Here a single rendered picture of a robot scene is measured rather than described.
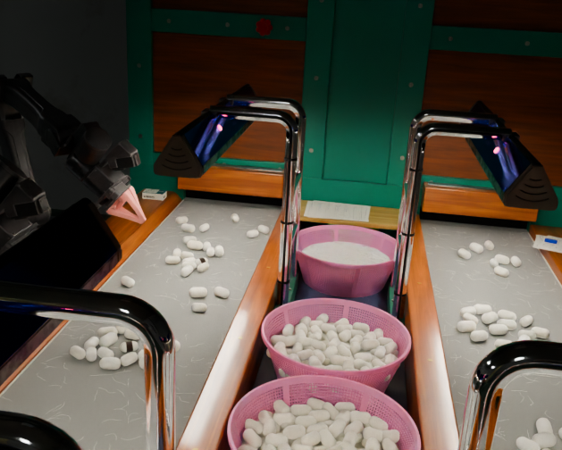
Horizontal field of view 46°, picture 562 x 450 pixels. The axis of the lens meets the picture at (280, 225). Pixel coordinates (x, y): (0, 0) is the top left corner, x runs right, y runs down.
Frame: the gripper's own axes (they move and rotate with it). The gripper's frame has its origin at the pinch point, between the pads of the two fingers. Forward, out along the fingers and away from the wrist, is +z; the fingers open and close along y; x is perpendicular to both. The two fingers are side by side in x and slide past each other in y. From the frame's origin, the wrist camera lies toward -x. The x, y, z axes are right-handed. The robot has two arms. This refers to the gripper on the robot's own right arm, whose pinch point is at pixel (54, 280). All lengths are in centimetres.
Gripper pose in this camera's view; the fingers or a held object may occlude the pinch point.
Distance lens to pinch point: 117.9
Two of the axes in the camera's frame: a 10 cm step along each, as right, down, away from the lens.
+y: 1.4, -3.3, 9.3
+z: 7.3, 6.7, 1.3
